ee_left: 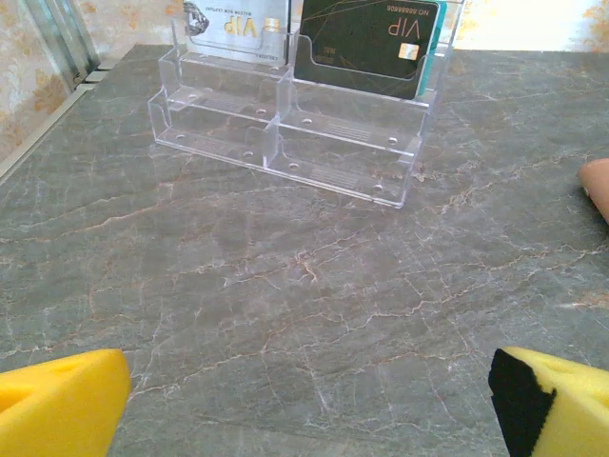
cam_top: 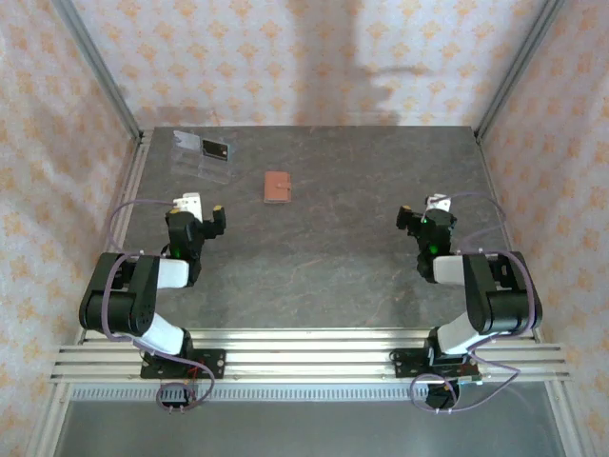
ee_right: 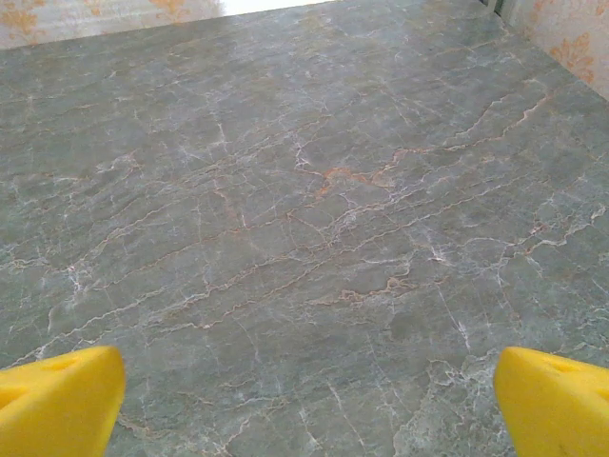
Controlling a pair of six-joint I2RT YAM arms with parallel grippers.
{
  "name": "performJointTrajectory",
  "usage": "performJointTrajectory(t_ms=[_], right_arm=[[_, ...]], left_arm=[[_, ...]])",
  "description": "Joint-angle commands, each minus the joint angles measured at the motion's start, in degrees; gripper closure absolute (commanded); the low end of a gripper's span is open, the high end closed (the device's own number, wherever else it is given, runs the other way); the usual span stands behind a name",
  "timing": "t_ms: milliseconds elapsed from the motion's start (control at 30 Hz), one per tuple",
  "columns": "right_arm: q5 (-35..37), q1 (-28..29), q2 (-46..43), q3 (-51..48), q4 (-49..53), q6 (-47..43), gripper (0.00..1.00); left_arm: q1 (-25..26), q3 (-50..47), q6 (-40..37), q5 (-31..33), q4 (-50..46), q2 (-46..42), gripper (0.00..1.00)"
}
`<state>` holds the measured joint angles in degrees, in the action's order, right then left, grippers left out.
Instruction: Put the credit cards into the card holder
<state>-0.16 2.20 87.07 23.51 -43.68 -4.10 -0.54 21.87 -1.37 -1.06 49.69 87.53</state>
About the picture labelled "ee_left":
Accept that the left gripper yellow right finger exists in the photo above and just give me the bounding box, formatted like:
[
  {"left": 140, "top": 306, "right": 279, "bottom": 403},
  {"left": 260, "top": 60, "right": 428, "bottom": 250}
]
[{"left": 488, "top": 346, "right": 609, "bottom": 457}]

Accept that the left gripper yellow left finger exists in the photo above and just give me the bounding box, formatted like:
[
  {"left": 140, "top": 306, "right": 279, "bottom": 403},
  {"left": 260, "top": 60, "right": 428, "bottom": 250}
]
[{"left": 0, "top": 348, "right": 132, "bottom": 457}]

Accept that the brown square board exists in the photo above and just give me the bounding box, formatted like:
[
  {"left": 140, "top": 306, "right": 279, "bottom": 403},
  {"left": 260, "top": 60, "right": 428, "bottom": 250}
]
[{"left": 577, "top": 158, "right": 609, "bottom": 226}]

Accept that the clear acrylic card holder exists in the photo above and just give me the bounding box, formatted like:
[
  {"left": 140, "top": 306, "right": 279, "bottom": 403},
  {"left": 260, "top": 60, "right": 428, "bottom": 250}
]
[{"left": 147, "top": 0, "right": 466, "bottom": 210}]

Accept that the teal card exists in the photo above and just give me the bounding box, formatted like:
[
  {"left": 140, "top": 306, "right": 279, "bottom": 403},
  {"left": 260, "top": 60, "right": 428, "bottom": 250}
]
[{"left": 417, "top": 0, "right": 449, "bottom": 97}]

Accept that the black VIP card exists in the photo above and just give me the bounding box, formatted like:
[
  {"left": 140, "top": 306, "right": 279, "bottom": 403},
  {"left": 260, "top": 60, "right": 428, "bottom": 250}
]
[{"left": 292, "top": 0, "right": 441, "bottom": 101}]

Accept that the silver VIP card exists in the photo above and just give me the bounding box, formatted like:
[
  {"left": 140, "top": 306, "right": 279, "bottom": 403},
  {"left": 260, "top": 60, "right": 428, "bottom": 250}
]
[{"left": 183, "top": 0, "right": 290, "bottom": 66}]

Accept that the left aluminium side rail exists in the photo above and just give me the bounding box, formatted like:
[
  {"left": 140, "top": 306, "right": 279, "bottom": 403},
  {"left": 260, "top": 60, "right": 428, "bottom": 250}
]
[{"left": 0, "top": 61, "right": 115, "bottom": 186}]

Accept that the left aluminium frame post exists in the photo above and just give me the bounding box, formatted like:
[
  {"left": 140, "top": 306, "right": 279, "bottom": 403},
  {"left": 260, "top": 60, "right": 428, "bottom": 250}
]
[{"left": 23, "top": 0, "right": 102, "bottom": 88}]

